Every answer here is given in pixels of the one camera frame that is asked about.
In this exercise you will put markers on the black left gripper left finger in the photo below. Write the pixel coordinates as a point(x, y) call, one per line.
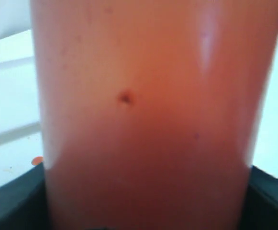
point(23, 204)

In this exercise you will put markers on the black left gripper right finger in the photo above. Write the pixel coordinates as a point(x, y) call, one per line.
point(261, 203)

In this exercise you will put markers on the white rectangular plastic tray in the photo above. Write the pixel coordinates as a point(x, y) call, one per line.
point(19, 112)

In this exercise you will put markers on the red sauce squeeze bottle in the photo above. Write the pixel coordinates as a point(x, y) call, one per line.
point(150, 108)

